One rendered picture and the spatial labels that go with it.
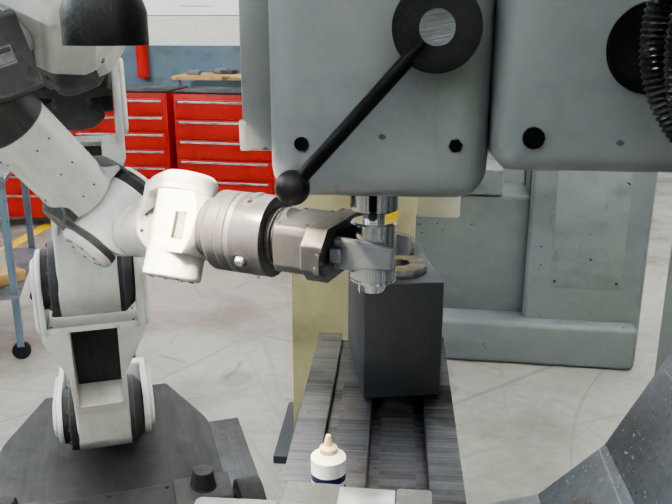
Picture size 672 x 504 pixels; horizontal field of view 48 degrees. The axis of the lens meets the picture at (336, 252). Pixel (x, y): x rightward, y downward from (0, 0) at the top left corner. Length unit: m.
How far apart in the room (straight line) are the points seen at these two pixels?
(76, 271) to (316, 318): 1.39
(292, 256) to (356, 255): 0.07
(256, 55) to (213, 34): 9.28
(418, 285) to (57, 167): 0.53
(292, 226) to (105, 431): 0.96
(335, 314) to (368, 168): 2.02
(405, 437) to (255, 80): 0.57
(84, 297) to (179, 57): 8.79
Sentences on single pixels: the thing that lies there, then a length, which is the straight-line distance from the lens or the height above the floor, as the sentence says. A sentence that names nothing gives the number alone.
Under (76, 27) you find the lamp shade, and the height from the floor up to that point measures 1.45.
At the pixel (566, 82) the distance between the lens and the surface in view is 0.64.
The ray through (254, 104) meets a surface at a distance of 0.74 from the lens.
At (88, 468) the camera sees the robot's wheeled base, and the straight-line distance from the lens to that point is 1.73.
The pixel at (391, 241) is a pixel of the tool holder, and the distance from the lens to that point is 0.76.
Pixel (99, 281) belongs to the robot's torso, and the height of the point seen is 1.02.
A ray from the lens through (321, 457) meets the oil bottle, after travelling 0.89.
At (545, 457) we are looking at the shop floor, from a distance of 2.87.
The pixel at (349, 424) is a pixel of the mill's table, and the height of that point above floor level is 0.90.
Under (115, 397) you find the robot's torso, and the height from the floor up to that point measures 0.75.
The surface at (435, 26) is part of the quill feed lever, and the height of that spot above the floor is 1.46.
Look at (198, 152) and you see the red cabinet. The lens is 5.51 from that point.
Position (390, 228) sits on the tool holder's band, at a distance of 0.75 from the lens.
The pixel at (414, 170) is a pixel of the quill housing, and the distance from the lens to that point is 0.65.
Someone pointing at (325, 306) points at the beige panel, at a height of 0.52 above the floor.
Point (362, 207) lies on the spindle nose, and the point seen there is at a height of 1.29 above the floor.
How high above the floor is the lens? 1.46
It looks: 17 degrees down
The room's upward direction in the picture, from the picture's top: straight up
